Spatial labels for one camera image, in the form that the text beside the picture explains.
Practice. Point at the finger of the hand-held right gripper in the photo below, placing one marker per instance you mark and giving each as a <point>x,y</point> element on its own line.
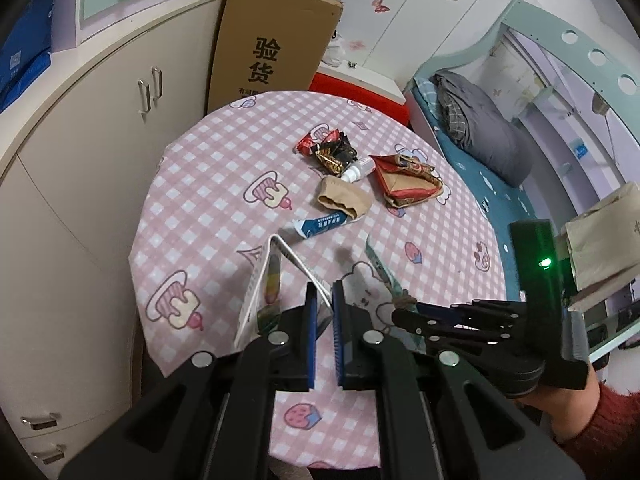
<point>425,332</point>
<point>440,312</point>

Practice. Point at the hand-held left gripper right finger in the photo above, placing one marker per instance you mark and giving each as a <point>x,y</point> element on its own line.
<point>339,335</point>

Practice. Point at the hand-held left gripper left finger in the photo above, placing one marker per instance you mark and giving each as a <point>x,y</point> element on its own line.
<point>311,340</point>

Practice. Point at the printed paper leaflet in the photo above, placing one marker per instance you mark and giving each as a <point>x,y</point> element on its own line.
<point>260,290</point>

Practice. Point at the pale green wrapper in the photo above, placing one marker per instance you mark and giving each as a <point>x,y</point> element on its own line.
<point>382,270</point>

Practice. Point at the person's right hand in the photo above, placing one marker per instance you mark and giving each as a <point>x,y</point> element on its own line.
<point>555,407</point>

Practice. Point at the cream hanging shirt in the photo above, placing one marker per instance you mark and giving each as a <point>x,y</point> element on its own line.
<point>605,240</point>

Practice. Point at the teal candy print bed sheet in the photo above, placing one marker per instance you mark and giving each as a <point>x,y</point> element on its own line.
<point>495,200</point>

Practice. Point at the blue white tube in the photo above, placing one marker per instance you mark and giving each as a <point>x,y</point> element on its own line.
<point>322,226</point>

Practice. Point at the small pale shelf ornament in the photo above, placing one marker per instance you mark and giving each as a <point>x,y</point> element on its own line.
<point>565,171</point>

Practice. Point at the red brown snack packet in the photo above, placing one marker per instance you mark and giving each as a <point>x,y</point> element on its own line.
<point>407,182</point>

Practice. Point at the beige sock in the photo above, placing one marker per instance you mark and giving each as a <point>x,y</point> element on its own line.
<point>342,198</point>

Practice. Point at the small blue box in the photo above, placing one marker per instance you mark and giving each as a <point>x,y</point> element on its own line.
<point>581,151</point>

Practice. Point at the small white bottle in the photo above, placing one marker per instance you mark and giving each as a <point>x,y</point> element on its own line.
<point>357,170</point>

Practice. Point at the grey duvet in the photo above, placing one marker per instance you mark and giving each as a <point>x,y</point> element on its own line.
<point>485,125</point>

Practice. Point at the black brown snack wrapper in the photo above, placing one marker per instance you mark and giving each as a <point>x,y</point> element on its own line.
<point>337,155</point>

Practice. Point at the brown hanging ornament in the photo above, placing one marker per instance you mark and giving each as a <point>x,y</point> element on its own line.
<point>600,105</point>

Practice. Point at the red snack wrapper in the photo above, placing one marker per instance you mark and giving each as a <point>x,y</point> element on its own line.
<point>311,144</point>

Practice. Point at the round table pink checked cloth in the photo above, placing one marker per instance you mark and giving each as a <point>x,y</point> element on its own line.
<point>225,160</point>

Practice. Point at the blue checked pillow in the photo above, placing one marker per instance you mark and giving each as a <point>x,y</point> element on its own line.
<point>425,97</point>

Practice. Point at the red covered bench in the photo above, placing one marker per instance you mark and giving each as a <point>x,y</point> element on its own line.
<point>360,95</point>

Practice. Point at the white board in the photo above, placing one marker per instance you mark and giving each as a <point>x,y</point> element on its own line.
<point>360,77</point>

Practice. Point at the cream low cabinet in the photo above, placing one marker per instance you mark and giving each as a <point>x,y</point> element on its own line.
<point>75,185</point>

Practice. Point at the white plastic bag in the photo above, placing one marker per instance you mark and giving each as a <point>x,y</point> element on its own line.
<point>336,47</point>

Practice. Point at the large cardboard box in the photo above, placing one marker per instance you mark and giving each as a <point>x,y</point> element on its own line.
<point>270,50</point>

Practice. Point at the blue bag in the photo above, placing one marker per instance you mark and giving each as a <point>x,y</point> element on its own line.
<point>25,35</point>

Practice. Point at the light green bunk bed frame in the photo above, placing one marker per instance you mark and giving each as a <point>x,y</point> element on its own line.
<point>505,25</point>

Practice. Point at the pale pink butterfly wall sticker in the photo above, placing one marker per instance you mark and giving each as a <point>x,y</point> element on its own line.
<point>356,44</point>

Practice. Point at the dark pink butterfly wall sticker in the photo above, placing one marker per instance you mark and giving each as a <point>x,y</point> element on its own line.
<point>380,4</point>

